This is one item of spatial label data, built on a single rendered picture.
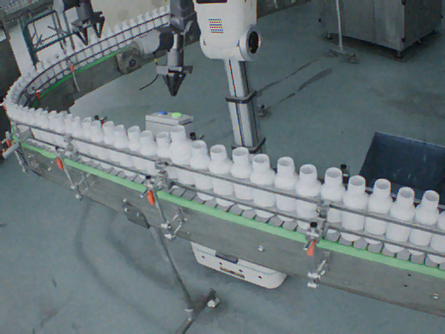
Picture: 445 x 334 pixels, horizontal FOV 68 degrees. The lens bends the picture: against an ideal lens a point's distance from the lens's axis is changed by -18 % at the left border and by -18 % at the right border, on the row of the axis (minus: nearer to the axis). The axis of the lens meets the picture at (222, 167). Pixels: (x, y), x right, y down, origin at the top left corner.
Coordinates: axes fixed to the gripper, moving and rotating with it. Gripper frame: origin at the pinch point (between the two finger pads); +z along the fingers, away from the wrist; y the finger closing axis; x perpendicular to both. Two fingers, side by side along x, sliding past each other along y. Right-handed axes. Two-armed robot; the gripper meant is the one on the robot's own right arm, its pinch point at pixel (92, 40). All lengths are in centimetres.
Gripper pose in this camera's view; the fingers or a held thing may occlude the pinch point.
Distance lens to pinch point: 134.3
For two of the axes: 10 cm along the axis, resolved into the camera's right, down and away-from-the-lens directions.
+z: 1.5, 7.8, 6.0
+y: -5.1, 5.8, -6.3
